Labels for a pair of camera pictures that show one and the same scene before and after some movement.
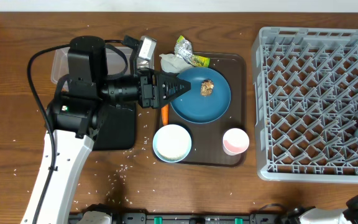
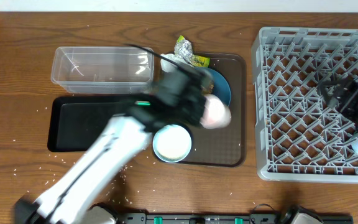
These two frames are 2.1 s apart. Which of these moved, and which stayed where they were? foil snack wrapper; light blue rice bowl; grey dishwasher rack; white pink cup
Moved: white pink cup
Stayed: grey dishwasher rack; light blue rice bowl; foil snack wrapper
